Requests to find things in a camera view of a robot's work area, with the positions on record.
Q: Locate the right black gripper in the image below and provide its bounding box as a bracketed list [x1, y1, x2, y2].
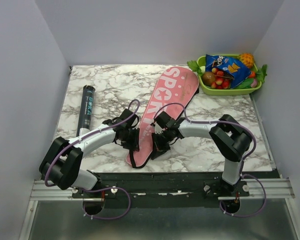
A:
[151, 129, 173, 160]

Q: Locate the black shuttlecock tube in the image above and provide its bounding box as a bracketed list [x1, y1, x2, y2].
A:
[76, 85, 95, 136]

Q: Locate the pink racket cover bag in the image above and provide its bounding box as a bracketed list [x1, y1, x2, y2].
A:
[125, 66, 200, 169]

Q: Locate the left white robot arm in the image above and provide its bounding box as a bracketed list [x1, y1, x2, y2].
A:
[39, 109, 139, 198]

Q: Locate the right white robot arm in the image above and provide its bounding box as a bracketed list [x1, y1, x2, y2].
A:
[150, 111, 253, 196]

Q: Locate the green plastic basket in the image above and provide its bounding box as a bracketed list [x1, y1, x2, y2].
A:
[197, 53, 263, 96]

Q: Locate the toy kiwi fruit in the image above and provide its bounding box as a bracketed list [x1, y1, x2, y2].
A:
[202, 71, 216, 87]

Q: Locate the green leafy toy vegetable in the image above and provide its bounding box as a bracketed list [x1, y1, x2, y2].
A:
[187, 60, 203, 76]

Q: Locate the blue chip bag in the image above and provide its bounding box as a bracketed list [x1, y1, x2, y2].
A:
[205, 54, 251, 89]

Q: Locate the toy pineapple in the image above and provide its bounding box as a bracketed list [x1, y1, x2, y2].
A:
[238, 53, 255, 69]

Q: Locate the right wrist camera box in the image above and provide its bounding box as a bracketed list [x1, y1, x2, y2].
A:
[154, 121, 165, 134]

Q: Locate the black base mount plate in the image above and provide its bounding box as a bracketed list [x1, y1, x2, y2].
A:
[72, 172, 250, 209]

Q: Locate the aluminium rail frame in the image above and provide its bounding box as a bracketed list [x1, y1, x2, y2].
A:
[30, 178, 295, 202]

